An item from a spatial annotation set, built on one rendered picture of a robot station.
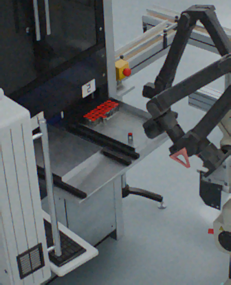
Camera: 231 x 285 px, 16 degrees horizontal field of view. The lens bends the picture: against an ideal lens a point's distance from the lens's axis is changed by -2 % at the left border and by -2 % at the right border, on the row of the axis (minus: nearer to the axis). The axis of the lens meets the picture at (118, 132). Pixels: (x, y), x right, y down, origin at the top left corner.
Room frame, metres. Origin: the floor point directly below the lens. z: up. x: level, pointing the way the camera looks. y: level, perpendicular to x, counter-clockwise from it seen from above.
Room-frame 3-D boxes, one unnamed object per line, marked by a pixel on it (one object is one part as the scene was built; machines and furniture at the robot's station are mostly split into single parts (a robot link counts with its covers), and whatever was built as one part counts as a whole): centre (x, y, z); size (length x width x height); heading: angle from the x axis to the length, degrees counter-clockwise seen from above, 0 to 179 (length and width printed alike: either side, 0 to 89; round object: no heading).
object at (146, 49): (3.74, -0.10, 0.92); 0.69 x 0.16 x 0.16; 139
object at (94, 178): (3.00, 0.12, 0.87); 0.70 x 0.48 x 0.02; 139
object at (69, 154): (2.91, 0.28, 0.90); 0.34 x 0.26 x 0.04; 49
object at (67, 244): (2.47, 0.33, 0.82); 0.40 x 0.14 x 0.02; 41
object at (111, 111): (3.17, 0.06, 0.90); 0.18 x 0.02 x 0.05; 138
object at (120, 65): (3.44, -0.02, 1.00); 0.08 x 0.07 x 0.07; 49
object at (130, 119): (3.10, -0.03, 0.90); 0.34 x 0.26 x 0.04; 48
